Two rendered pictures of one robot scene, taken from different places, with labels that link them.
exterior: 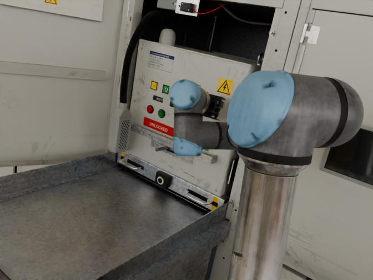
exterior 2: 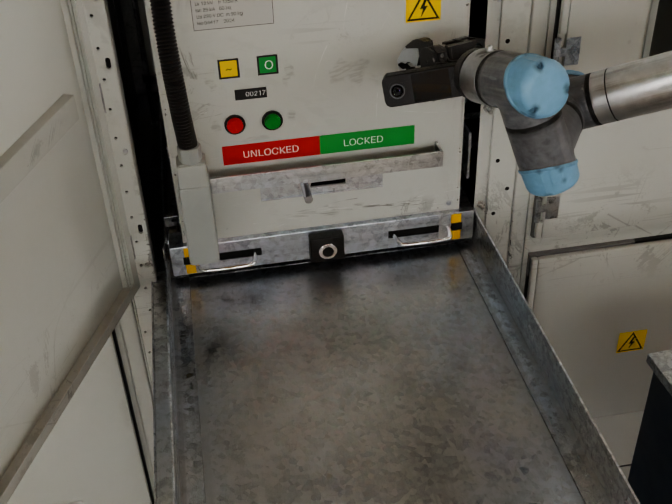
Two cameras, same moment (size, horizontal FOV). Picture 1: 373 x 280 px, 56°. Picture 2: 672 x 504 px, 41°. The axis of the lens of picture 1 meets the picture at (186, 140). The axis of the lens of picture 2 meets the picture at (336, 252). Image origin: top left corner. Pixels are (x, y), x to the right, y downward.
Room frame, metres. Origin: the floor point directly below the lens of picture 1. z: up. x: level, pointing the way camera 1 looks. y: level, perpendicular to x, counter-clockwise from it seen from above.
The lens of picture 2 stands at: (0.28, 0.90, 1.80)
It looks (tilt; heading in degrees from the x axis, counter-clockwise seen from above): 36 degrees down; 318
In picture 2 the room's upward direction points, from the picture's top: 2 degrees counter-clockwise
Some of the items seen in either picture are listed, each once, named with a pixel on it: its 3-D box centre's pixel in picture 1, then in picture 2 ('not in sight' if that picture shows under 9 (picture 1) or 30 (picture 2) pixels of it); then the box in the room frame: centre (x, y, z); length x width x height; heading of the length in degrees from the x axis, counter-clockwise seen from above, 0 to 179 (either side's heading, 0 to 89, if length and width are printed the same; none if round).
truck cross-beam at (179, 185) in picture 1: (168, 177); (323, 235); (1.28, 0.04, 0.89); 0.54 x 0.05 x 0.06; 57
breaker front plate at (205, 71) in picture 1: (176, 116); (318, 111); (1.26, 0.05, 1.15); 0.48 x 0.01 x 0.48; 57
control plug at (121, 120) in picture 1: (120, 129); (197, 206); (1.32, 0.26, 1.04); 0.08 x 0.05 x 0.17; 147
